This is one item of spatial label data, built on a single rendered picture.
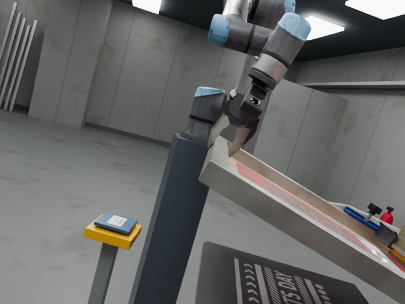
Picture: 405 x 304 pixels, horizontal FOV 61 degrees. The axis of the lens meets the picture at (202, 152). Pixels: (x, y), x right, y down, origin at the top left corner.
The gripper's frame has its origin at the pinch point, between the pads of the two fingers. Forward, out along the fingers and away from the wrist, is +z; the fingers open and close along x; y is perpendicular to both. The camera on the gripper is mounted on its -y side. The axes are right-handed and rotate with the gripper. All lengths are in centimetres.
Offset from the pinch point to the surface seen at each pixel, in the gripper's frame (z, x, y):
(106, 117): 168, 247, 797
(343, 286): 17, -54, 17
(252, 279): 25.2, -25.6, 4.3
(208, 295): 28.2, -14.6, -9.9
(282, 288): 23.0, -33.6, 4.6
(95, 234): 37.6, 15.9, 5.2
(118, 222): 33.8, 12.9, 10.8
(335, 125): -97, -210, 639
